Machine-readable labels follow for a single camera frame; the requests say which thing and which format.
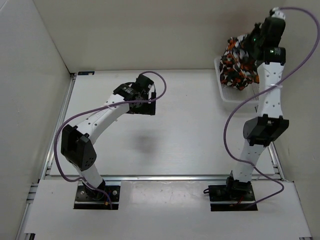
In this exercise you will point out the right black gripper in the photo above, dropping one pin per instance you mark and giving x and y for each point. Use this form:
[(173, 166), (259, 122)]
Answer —
[(257, 29)]

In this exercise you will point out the orange camouflage shorts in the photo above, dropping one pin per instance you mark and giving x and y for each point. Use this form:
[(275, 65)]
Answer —
[(236, 68)]

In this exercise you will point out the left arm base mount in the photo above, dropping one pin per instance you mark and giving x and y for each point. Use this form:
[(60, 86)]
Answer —
[(85, 200)]

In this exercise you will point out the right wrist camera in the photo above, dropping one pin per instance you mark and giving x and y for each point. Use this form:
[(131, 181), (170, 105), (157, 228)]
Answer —
[(276, 12)]

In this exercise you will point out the aluminium right rail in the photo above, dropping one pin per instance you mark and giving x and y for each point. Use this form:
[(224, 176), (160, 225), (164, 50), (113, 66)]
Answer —
[(276, 161)]

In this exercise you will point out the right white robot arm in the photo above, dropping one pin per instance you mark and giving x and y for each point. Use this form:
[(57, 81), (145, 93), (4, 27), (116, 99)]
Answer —
[(269, 122)]

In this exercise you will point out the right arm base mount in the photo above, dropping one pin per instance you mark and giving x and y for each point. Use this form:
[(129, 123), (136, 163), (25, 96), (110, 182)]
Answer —
[(233, 196)]

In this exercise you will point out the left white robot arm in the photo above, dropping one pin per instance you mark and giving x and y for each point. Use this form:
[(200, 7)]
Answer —
[(77, 142)]

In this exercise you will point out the aluminium left rail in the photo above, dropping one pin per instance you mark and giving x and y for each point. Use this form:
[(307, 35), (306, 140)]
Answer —
[(61, 116)]

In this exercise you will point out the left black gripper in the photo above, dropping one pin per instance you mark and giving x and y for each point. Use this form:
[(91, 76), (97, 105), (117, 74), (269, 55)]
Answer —
[(147, 109)]

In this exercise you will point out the white plastic basket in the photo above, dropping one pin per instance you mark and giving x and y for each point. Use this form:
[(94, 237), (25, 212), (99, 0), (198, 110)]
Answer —
[(232, 95)]

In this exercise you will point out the blue label sticker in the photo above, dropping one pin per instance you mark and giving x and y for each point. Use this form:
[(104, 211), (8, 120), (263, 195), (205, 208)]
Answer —
[(86, 73)]

